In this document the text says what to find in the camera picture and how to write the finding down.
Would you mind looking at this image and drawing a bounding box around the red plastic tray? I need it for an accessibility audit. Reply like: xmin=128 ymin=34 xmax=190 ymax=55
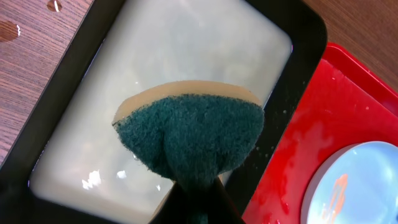
xmin=243 ymin=43 xmax=397 ymax=223

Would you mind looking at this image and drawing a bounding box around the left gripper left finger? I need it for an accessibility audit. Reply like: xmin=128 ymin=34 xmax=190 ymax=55
xmin=149 ymin=184 xmax=189 ymax=224

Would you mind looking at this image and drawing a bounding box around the light blue plate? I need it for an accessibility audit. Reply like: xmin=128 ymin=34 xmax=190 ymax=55
xmin=300 ymin=141 xmax=397 ymax=224

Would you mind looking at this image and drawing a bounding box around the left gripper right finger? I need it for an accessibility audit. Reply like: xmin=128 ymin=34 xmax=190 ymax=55
xmin=206 ymin=177 xmax=245 ymax=224

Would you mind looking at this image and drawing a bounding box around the black tray with water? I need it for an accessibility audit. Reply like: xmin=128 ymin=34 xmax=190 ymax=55
xmin=1 ymin=1 xmax=327 ymax=223

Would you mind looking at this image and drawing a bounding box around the green and yellow sponge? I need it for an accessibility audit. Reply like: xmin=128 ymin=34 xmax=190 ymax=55
xmin=112 ymin=80 xmax=264 ymax=223

